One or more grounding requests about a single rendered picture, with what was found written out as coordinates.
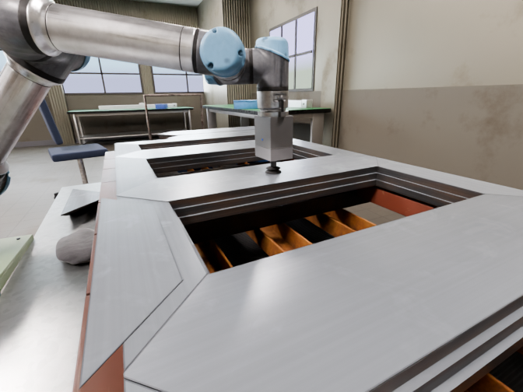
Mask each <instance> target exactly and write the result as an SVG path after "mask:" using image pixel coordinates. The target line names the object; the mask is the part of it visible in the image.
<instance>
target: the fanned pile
mask: <svg viewBox="0 0 523 392"><path fill-rule="evenodd" d="M99 196H100V192H98V191H85V190H79V189H72V192H71V194H70V196H69V198H68V200H67V202H66V204H65V207H64V209H63V211H62V213H61V216H67V215H71V214H73V213H76V212H78V211H81V210H83V209H85V208H88V207H90V206H92V205H95V204H97V203H98V201H99Z"/></svg>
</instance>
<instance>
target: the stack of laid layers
mask: <svg viewBox="0 0 523 392"><path fill-rule="evenodd" d="M248 140H255V136H254V135H245V136H236V137H226V138H207V139H198V140H188V141H179V142H161V143H151V144H141V145H139V148H140V149H141V150H145V149H161V148H170V147H179V146H189V145H205V144H214V143H223V142H239V141H248ZM321 156H332V155H331V154H328V153H325V152H319V151H316V150H313V149H308V148H304V147H301V146H298V145H293V158H294V159H309V158H315V157H321ZM146 160H147V162H148V164H149V166H150V168H151V169H152V171H153V173H154V175H155V177H156V174H155V173H166V172H173V171H179V170H191V169H198V168H204V167H211V166H222V165H229V164H235V163H246V162H253V161H259V160H265V159H262V158H260V157H257V156H256V155H255V148H250V149H236V150H228V151H220V152H206V153H198V154H191V155H182V156H168V157H160V158H152V159H146ZM156 178H157V177H156ZM372 186H378V187H383V188H385V189H388V190H390V191H394V192H396V193H399V194H403V195H405V196H408V197H411V198H415V199H417V200H420V201H424V202H426V203H429V204H432V205H436V206H438V207H442V206H445V205H449V204H452V203H455V202H458V201H463V200H466V199H469V198H474V197H476V196H480V195H482V194H481V193H478V192H474V191H469V190H466V189H462V188H460V187H454V186H451V185H447V184H442V183H439V182H436V181H432V180H427V179H424V178H421V177H415V176H412V175H408V174H405V173H400V172H397V171H394V170H388V169H385V168H382V167H379V166H376V167H371V168H366V169H361V170H353V171H348V172H343V173H334V174H329V175H324V176H319V177H311V178H306V179H301V180H292V181H287V182H283V183H278V184H270V185H265V186H260V187H251V188H246V189H241V190H236V191H228V192H223V193H218V194H210V195H205V196H200V197H195V198H186V199H181V200H176V201H168V202H165V201H153V200H146V199H139V198H126V197H120V196H117V200H121V201H133V202H140V203H146V204H153V205H154V206H155V209H156V212H157V215H158V217H159V219H160V222H161V225H162V227H163V231H164V232H165V235H166V238H167V241H168V243H169V245H170V248H171V251H172V254H173V256H174V259H175V261H176V264H177V267H178V269H179V272H180V274H181V277H182V279H183V281H182V282H181V283H180V284H179V285H178V286H177V288H176V289H175V290H174V291H173V292H172V293H171V294H170V295H169V296H168V297H167V298H166V299H165V300H164V301H163V302H162V303H161V304H160V305H159V306H158V307H157V308H156V309H155V310H154V311H153V312H152V313H151V314H150V315H149V317H148V318H147V319H146V320H145V321H144V322H143V323H142V324H141V325H140V326H139V327H138V328H137V329H136V330H135V332H134V333H133V334H132V335H131V336H130V337H129V338H128V339H127V340H126V341H125V342H124V343H123V363H124V371H125V370H126V369H127V368H128V367H129V366H130V365H131V364H132V362H133V361H134V360H135V358H136V357H137V356H138V355H139V354H140V352H141V351H142V350H143V349H144V348H145V347H146V346H147V345H148V344H149V342H150V341H151V340H152V339H153V337H154V336H155V335H156V334H157V332H158V331H159V330H160V329H161V327H162V326H163V325H164V324H165V323H166V322H167V321H168V320H169V319H170V317H171V316H172V315H173V314H174V312H175V311H176V310H177V309H178V308H179V306H180V305H181V304H182V303H183V302H184V301H185V300H186V299H187V298H188V296H189V295H190V294H191V292H192V291H193V290H194V289H195V288H196V286H197V285H198V284H199V283H200V281H201V280H202V279H203V278H204V277H205V276H206V275H208V274H210V273H209V270H208V268H207V267H206V266H205V263H204V261H203V260H202V258H201V256H200V254H199V252H198V251H197V249H196V247H195V245H194V244H193V242H192V240H191V238H190V236H189V235H188V232H187V231H186V229H185V227H184V225H187V224H192V223H196V222H203V221H207V220H210V219H218V218H222V217H226V216H230V215H236V214H240V213H245V212H251V211H255V210H259V209H263V208H271V207H274V206H278V205H285V204H289V203H294V202H297V201H304V200H308V199H312V198H319V197H323V196H327V195H331V194H338V193H342V192H346V191H353V190H357V189H360V188H365V187H372ZM522 346H523V296H522V297H520V298H519V299H517V300H515V301H514V302H512V303H511V304H509V305H507V306H505V307H504V308H503V309H501V310H499V311H498V312H496V313H495V314H493V315H492V316H490V317H488V318H486V319H485V320H483V321H482V322H480V323H479V324H477V325H476V326H474V327H472V328H470V329H469V330H467V331H466V332H464V333H463V334H461V335H459V336H457V337H456V338H455V339H453V340H451V341H449V342H448V343H447V344H445V345H443V346H442V347H440V348H439V349H437V350H436V351H434V352H432V353H430V354H429V355H427V356H426V357H424V358H423V359H421V360H419V361H418V362H416V363H414V364H413V365H411V366H410V367H408V368H407V369H405V370H403V371H401V372H400V373H399V374H397V375H395V376H393V377H392V378H391V379H389V380H387V381H386V382H384V383H382V384H381V385H380V386H378V387H376V388H374V389H373V390H371V391H370V392H464V391H466V390H467V389H468V388H470V387H471V386H472V385H473V384H474V383H476V382H477V381H478V380H480V379H481V378H482V377H484V376H485V375H486V374H487V373H489V372H490V371H491V370H492V369H494V368H495V367H497V366H498V365H499V364H501V363H502V362H503V361H504V360H505V359H507V358H508V357H509V356H511V355H512V354H513V353H515V352H516V351H517V350H518V349H520V348H521V347H522Z"/></svg>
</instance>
